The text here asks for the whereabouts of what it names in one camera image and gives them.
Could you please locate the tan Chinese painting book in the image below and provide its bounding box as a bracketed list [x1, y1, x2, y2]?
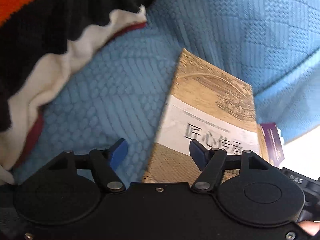
[143, 49, 266, 183]

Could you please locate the left blue floor chair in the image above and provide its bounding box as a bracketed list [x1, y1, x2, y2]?
[13, 0, 319, 184]

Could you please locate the person's right hand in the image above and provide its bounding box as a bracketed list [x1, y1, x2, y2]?
[298, 220, 320, 236]

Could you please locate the striped red black blanket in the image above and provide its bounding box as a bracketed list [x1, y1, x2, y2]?
[1, 0, 154, 184]

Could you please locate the blue floor chair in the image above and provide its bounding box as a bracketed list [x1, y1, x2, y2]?
[254, 50, 319, 142]
[13, 0, 319, 184]

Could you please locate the right blue floor chair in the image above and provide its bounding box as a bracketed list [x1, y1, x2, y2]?
[254, 50, 319, 142]

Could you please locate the purple and gold book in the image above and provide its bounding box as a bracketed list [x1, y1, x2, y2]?
[258, 122, 285, 167]

